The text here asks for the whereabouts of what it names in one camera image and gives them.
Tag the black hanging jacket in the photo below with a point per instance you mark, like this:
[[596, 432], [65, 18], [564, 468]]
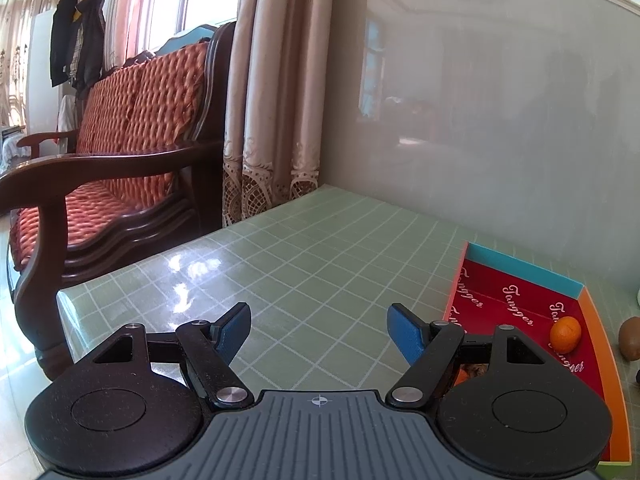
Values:
[[77, 44]]

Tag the beige lace curtain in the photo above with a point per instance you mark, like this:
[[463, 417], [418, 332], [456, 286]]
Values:
[[275, 103]]

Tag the green checked tablecloth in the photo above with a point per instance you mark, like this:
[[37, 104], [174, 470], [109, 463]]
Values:
[[318, 275]]

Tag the dark dried mangosteen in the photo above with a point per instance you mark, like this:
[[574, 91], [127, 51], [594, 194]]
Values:
[[475, 370]]

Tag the wooden sofa orange cushions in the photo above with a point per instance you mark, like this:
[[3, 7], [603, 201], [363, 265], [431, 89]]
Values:
[[144, 175]]

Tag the brown kiwi fruit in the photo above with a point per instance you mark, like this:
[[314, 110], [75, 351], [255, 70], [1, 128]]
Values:
[[629, 339]]

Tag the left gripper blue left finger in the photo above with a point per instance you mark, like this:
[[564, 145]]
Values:
[[208, 349]]

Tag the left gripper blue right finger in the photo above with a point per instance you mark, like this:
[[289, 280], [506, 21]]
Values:
[[430, 349]]

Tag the orange tangerine front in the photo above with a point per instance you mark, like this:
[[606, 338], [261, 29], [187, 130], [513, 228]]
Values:
[[565, 334]]

